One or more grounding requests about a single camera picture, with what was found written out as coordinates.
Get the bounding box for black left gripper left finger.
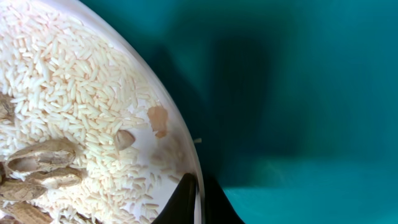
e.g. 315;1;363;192
152;173;197;224

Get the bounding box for teal plastic tray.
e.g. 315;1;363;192
86;0;397;223

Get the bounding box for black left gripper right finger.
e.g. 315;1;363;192
204;177;244;224

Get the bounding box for large white plate with peanuts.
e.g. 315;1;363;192
1;1;204;223

